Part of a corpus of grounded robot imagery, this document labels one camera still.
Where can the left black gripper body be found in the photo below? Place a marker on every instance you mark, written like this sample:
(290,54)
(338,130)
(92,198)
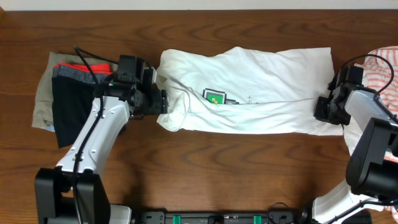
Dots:
(151,102)

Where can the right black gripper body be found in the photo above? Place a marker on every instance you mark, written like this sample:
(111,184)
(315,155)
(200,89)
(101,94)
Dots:
(326,111)

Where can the white t-shirt with pixel logo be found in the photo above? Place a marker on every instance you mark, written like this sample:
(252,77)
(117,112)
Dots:
(246,91)

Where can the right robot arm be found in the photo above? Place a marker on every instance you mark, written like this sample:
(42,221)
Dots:
(371,180)

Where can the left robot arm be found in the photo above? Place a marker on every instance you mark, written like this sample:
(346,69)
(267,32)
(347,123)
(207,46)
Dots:
(72,192)

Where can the white garment in pile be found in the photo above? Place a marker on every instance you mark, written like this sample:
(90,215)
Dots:
(352,134)

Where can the red folded garment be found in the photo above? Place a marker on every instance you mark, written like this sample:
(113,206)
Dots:
(102,68)

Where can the red white striped garment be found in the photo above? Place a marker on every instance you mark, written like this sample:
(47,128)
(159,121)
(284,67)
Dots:
(377,74)

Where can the black boxer shorts grey waistband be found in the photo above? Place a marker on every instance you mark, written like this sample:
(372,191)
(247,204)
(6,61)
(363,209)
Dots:
(72,101)

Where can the khaki folded garment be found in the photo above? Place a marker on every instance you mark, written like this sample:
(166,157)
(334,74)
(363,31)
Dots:
(42,114)

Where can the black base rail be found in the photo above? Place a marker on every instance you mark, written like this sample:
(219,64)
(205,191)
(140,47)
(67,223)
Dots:
(216,218)

